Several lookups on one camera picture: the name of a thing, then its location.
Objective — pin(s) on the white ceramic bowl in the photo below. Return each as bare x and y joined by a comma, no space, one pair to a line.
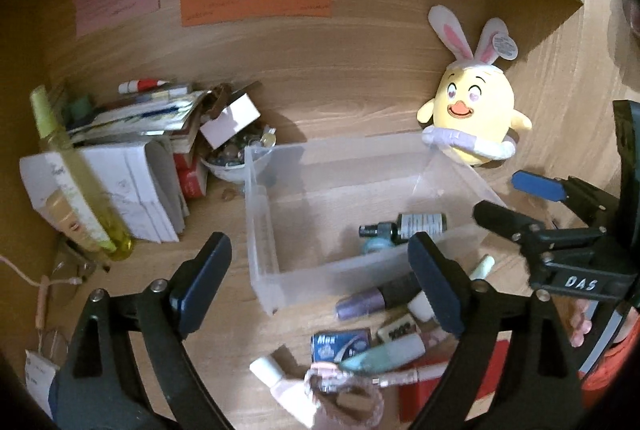
227,163

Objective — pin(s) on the person right hand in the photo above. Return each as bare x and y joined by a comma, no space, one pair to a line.
620,340

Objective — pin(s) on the mahjong tile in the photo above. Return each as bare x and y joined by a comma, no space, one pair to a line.
396,329

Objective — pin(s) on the white green lip balm tube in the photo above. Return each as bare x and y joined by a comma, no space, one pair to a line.
484,268

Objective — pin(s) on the yellow chick plush toy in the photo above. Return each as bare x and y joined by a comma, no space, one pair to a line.
473,110

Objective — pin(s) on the small white pink box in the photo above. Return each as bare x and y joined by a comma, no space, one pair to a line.
231,121

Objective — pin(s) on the pink cream tube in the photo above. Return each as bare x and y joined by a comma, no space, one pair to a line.
291,394

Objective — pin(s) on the red box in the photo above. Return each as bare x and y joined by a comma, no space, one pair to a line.
192,175

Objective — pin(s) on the white folded paper stack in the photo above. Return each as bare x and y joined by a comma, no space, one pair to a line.
140,181

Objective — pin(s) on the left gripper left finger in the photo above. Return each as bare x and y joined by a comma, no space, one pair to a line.
100,386

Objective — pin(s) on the dark green dropper bottle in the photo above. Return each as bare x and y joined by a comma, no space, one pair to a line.
405,226

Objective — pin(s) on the white tape roll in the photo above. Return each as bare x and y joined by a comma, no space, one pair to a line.
420,308

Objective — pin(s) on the clear plastic storage bin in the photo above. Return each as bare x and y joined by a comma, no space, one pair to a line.
305,203

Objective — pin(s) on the yellow green spray bottle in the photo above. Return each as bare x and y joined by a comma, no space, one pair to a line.
94,221

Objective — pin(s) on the stack of books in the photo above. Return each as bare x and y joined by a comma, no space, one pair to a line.
165,116

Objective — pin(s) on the light blue bottle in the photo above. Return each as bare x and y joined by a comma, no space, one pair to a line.
386,357

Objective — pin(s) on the teal washi tape roll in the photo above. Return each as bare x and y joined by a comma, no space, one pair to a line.
371,245

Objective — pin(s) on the red foil packet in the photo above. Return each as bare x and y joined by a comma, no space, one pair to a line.
412,397

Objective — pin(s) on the red white marker pen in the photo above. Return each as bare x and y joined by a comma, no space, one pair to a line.
140,85

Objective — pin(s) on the blue Max razor box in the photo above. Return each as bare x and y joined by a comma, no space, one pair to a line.
336,346

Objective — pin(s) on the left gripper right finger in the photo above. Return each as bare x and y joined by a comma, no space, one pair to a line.
538,387

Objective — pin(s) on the purple black spray bottle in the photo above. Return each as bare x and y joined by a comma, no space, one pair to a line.
387,296

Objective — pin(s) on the beige sunscreen bottle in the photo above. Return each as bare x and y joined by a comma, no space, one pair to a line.
66,220

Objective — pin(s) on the pink white cosmetic pen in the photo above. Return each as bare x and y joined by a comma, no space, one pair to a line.
410,376

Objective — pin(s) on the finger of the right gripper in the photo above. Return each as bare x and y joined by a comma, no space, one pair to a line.
510,224
576,194

